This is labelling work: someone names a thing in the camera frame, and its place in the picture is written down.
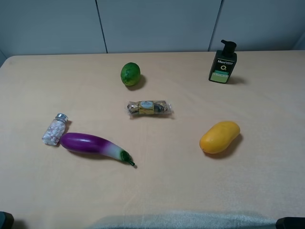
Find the gold chocolate pack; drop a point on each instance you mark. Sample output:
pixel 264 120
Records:
pixel 149 108

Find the green lime fruit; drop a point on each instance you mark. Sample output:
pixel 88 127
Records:
pixel 130 74

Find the yellow mango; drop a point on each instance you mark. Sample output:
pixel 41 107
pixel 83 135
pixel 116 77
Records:
pixel 219 137

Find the purple eggplant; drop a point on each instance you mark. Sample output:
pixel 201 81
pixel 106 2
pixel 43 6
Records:
pixel 90 144

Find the black pump lotion bottle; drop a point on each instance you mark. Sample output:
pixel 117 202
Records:
pixel 223 63

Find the clear pill bottle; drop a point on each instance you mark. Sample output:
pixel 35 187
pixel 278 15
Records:
pixel 55 130

